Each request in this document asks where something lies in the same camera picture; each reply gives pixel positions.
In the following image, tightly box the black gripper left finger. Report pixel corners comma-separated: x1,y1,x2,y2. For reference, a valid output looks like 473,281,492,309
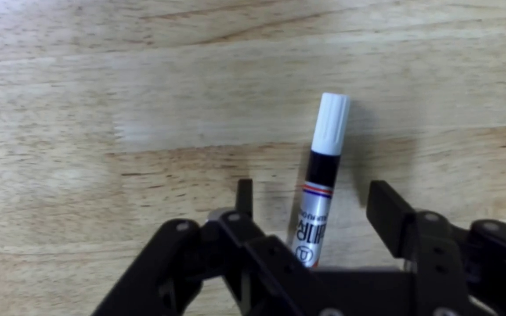
92,177,327,316

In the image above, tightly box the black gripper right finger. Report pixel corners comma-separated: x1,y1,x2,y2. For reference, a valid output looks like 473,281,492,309
364,179,506,316

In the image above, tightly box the white-capped black silver marker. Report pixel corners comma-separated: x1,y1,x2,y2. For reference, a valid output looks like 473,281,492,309
287,89,354,270

